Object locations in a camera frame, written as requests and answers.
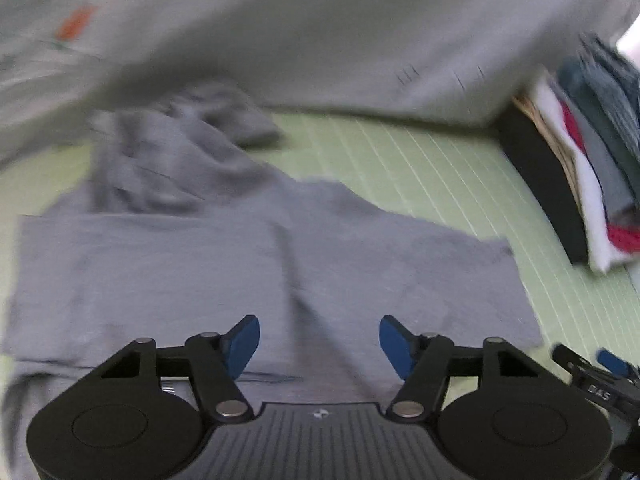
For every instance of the folded red knit garment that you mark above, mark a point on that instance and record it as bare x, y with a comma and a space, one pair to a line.
625, 237

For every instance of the folded grey garment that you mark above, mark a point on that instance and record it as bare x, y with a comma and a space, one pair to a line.
607, 170

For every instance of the stack of folded clothes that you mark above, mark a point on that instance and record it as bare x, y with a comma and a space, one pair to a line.
590, 200

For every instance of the grey zip hoodie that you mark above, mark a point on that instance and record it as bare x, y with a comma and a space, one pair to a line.
200, 260

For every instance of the folded blue denim garment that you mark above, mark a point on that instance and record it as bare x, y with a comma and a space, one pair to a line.
600, 95

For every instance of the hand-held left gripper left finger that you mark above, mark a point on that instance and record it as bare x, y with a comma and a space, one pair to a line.
242, 345

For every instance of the green checked mat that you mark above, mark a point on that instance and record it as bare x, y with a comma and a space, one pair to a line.
425, 170

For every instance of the pale blue printed bed sheet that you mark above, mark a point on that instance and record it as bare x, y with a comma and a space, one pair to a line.
300, 35

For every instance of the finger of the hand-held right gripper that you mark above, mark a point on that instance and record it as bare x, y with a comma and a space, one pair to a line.
611, 361
570, 360

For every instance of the folded cream garment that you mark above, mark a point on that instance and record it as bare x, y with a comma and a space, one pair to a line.
550, 140

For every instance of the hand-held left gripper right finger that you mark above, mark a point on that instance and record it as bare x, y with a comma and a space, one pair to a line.
395, 345

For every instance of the folded checked shirt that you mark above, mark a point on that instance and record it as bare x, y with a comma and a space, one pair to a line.
615, 60

